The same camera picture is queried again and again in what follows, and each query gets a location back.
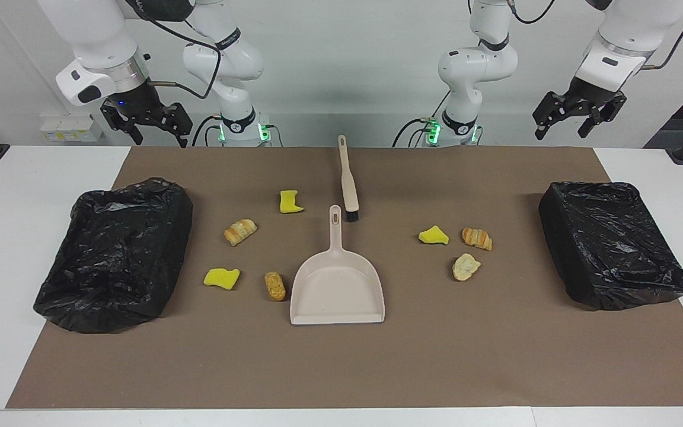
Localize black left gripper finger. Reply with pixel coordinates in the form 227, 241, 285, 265
579, 94, 627, 139
533, 92, 573, 141

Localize beige plastic dustpan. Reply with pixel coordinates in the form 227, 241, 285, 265
290, 205, 385, 326

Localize black arm base cable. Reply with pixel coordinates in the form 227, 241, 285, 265
192, 116, 224, 147
392, 119, 437, 148

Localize orange striped croissant piece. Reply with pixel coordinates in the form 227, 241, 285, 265
462, 228, 493, 251

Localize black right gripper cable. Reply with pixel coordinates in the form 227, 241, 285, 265
125, 0, 224, 99

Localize taut black bag trash bin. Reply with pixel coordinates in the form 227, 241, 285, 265
538, 181, 683, 311

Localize brown paper table mat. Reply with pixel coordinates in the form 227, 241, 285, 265
7, 146, 683, 409

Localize black right arm base cable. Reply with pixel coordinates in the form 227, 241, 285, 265
192, 116, 224, 147

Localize white power strip box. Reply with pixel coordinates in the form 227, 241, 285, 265
40, 114, 105, 143

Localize brown oval bread roll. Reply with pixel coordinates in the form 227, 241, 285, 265
264, 272, 287, 301

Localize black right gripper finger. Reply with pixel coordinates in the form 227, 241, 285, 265
155, 102, 193, 149
101, 102, 143, 146

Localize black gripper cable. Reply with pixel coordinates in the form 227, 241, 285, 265
125, 0, 224, 99
641, 0, 683, 71

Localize yellow sponge piece green edge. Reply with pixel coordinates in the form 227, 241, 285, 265
279, 190, 305, 214

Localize black left arm base cable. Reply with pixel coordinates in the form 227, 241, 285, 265
392, 119, 437, 148

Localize pale bread chunk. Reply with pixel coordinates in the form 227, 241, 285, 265
452, 253, 481, 282

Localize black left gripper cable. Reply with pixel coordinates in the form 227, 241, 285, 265
641, 0, 683, 71

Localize beige hand brush black bristles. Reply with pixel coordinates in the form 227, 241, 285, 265
337, 135, 360, 223

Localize crumpled black bag trash bin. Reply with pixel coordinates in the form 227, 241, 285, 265
33, 177, 194, 334

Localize striped croissant bread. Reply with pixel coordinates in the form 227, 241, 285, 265
224, 219, 258, 247

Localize yellow wedge sponge piece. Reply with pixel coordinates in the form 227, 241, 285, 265
419, 225, 449, 246

